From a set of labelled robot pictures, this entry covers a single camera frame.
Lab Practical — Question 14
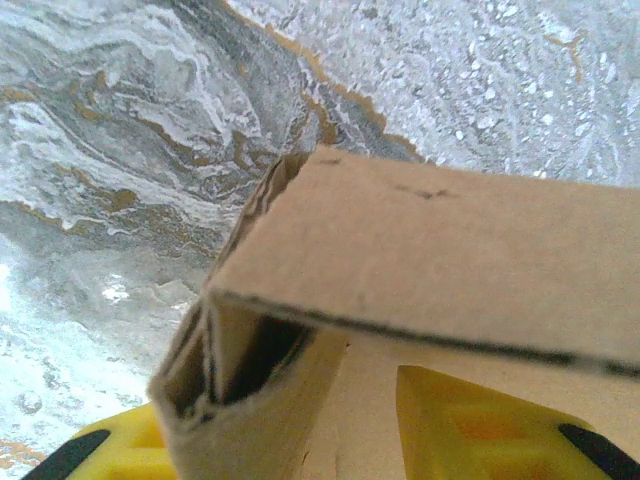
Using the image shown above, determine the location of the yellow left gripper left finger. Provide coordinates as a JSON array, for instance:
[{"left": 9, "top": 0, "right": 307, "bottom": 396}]
[{"left": 19, "top": 402, "right": 176, "bottom": 480}]

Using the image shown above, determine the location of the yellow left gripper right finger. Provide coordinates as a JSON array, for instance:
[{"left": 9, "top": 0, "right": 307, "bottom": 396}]
[{"left": 397, "top": 364, "right": 640, "bottom": 480}]

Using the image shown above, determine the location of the brown cardboard box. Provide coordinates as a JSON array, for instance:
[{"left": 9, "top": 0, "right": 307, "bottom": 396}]
[{"left": 147, "top": 144, "right": 640, "bottom": 480}]

